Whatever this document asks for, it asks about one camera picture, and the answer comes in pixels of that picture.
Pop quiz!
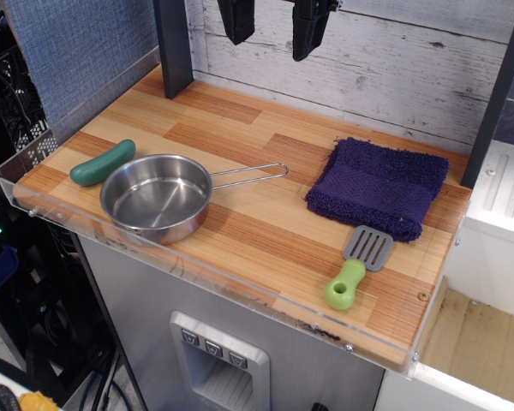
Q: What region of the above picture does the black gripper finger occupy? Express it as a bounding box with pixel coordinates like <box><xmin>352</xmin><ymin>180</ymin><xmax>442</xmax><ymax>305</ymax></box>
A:
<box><xmin>292</xmin><ymin>0</ymin><xmax>331</xmax><ymax>62</ymax></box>
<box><xmin>218</xmin><ymin>0</ymin><xmax>255</xmax><ymax>45</ymax></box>

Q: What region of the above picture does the metal pot with wire handle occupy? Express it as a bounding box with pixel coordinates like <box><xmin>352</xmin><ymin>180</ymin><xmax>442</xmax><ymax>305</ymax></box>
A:
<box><xmin>100</xmin><ymin>154</ymin><xmax>290</xmax><ymax>245</ymax></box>

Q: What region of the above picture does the purple towel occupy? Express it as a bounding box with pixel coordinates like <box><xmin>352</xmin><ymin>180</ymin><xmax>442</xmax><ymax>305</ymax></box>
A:
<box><xmin>305</xmin><ymin>137</ymin><xmax>449</xmax><ymax>243</ymax></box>

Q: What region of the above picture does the clear acrylic table guard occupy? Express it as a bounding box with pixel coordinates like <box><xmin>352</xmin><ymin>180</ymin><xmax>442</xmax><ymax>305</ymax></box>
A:
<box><xmin>0</xmin><ymin>51</ymin><xmax>470</xmax><ymax>375</ymax></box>

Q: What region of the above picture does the blue fabric panel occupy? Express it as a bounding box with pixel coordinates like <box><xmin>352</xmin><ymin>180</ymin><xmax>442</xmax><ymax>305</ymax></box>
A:
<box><xmin>2</xmin><ymin>0</ymin><xmax>158</xmax><ymax>128</ymax></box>

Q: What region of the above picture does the green toy cucumber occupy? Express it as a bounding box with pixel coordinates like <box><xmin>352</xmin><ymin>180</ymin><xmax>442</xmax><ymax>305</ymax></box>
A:
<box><xmin>69</xmin><ymin>140</ymin><xmax>136</xmax><ymax>187</ymax></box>

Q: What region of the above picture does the black plastic crate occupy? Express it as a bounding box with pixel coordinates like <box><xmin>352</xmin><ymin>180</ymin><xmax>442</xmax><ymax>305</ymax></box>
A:
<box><xmin>0</xmin><ymin>46</ymin><xmax>49</xmax><ymax>151</ymax></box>

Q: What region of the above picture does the silver toy fridge cabinet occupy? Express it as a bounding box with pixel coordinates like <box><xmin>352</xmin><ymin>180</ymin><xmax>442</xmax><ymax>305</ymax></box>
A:
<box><xmin>80</xmin><ymin>237</ymin><xmax>384</xmax><ymax>410</ymax></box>

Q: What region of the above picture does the grey ice dispenser panel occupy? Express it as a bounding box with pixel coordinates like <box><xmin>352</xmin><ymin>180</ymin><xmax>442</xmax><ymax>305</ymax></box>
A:
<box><xmin>170</xmin><ymin>311</ymin><xmax>272</xmax><ymax>410</ymax></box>

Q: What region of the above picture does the white toy sink counter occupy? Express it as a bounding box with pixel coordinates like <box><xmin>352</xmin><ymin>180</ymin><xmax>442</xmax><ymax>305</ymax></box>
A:
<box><xmin>376</xmin><ymin>141</ymin><xmax>514</xmax><ymax>410</ymax></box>

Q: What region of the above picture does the dark grey left post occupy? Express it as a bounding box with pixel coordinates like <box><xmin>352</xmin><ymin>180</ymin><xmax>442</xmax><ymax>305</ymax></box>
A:
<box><xmin>152</xmin><ymin>0</ymin><xmax>194</xmax><ymax>99</ymax></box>

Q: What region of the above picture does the dark grey post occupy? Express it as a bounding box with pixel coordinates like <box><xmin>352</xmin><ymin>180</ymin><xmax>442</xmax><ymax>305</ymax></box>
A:
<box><xmin>460</xmin><ymin>27</ymin><xmax>514</xmax><ymax>188</ymax></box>
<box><xmin>152</xmin><ymin>0</ymin><xmax>194</xmax><ymax>99</ymax></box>

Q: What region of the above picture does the dark grey right post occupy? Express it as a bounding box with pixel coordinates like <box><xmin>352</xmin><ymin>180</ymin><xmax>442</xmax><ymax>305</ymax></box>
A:
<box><xmin>460</xmin><ymin>27</ymin><xmax>514</xmax><ymax>188</ymax></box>

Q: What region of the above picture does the grey spatula green handle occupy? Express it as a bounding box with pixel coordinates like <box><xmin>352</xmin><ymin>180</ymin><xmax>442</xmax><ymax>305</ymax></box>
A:
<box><xmin>324</xmin><ymin>225</ymin><xmax>394</xmax><ymax>311</ymax></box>

